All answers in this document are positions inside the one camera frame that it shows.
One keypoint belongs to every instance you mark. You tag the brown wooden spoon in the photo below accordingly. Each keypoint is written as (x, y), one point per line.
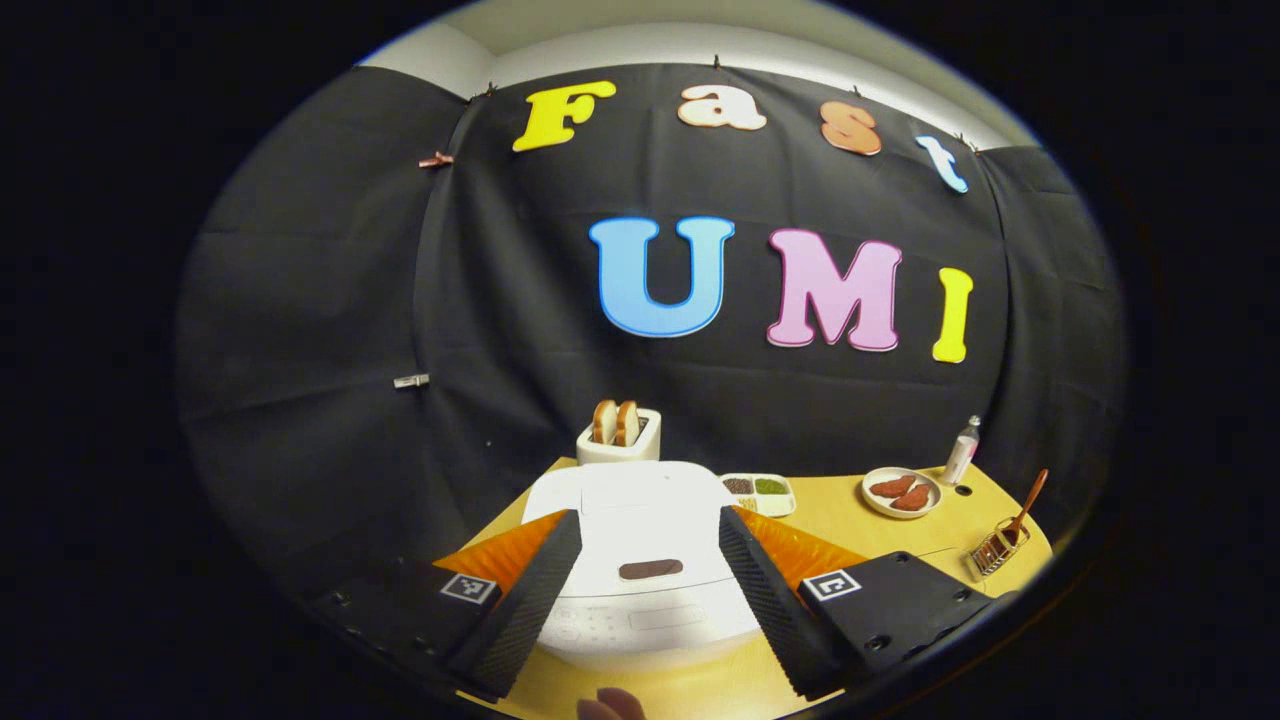
(1028, 500)

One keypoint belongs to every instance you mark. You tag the white toaster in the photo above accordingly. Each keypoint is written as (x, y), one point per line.
(620, 453)

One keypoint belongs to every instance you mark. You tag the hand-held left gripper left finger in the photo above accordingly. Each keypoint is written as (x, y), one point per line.
(525, 610)

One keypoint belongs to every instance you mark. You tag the white divided condiment tray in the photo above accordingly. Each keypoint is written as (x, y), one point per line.
(760, 495)

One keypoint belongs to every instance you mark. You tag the black backdrop cloth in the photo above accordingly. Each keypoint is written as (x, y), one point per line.
(350, 300)

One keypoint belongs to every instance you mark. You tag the clear bottle with pink label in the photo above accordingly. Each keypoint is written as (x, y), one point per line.
(961, 455)

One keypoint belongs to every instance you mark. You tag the red sausage piece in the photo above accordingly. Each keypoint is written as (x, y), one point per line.
(892, 487)
(912, 498)

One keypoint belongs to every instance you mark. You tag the copper cloth clip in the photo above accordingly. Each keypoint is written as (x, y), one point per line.
(436, 160)

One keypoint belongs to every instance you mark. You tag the white plate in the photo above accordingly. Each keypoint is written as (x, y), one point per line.
(872, 505)

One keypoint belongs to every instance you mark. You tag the white rice cooker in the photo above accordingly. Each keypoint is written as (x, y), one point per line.
(640, 520)

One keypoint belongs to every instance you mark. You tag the toast bread slice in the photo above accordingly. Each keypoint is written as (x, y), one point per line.
(604, 422)
(628, 424)

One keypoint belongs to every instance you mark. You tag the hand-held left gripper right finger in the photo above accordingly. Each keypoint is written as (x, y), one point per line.
(770, 610)

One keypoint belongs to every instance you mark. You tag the white cloth clip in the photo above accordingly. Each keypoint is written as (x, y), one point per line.
(411, 381)

